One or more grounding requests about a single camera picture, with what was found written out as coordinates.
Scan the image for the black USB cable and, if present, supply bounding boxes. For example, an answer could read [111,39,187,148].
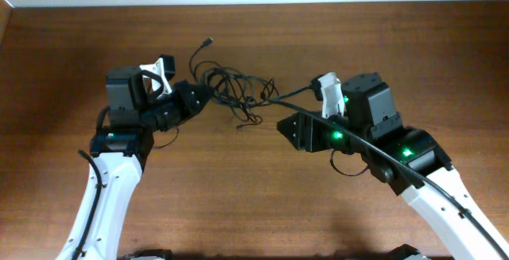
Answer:
[188,37,319,130]

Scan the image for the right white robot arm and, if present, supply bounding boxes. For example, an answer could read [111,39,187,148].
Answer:
[275,72,508,259]

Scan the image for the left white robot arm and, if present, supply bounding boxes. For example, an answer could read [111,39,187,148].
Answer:
[58,66,211,259]

